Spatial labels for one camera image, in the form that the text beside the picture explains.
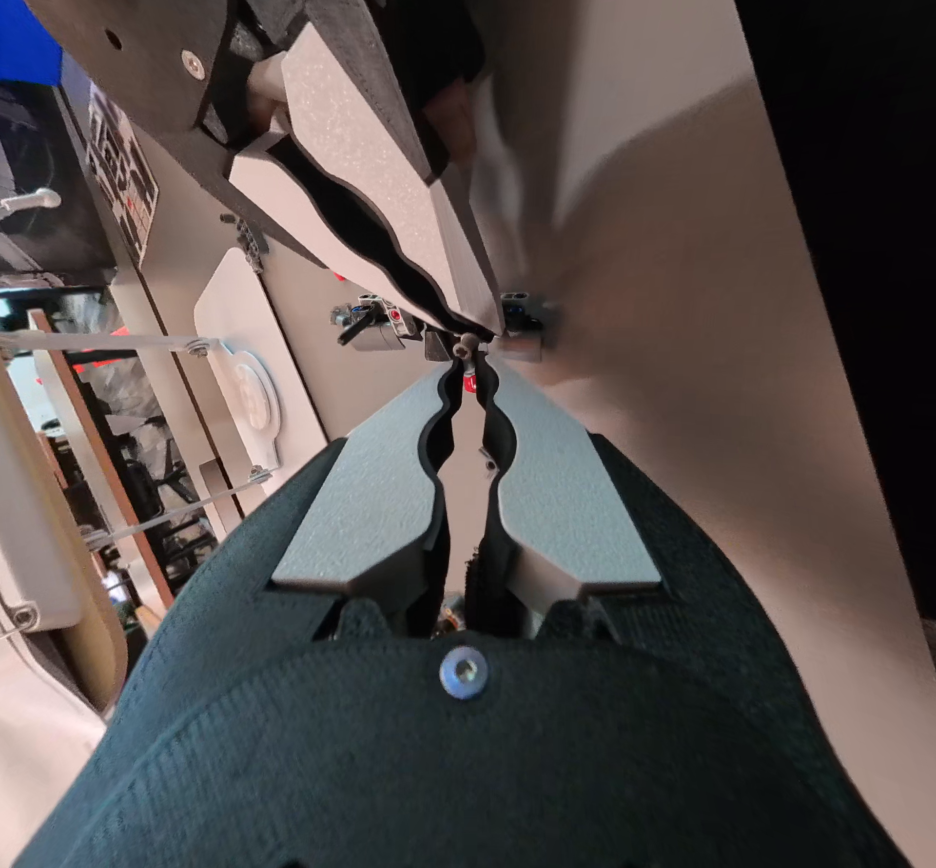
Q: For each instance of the grey black lego part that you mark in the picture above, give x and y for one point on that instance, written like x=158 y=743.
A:
x=488 y=460

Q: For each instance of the black sticker sheet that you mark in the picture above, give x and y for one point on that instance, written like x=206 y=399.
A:
x=121 y=166

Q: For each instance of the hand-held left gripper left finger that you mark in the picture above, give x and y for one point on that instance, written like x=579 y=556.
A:
x=365 y=502

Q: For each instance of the scattered small lego pieces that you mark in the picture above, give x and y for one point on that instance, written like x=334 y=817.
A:
x=250 y=233

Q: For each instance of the white book stand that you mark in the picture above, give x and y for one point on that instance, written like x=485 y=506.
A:
x=234 y=312

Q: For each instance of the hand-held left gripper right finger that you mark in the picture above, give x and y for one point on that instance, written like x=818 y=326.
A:
x=570 y=517

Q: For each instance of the person in dark shirt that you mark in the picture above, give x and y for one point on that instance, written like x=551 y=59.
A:
x=841 y=151

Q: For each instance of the grey lego sub-assembly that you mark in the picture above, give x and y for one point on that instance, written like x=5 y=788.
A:
x=380 y=334

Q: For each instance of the blue plastic parts bin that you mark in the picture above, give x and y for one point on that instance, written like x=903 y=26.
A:
x=22 y=27

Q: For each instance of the person's right hand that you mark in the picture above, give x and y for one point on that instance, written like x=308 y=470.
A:
x=450 y=122

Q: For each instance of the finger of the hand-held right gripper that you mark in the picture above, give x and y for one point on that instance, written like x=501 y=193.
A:
x=351 y=129
x=292 y=188

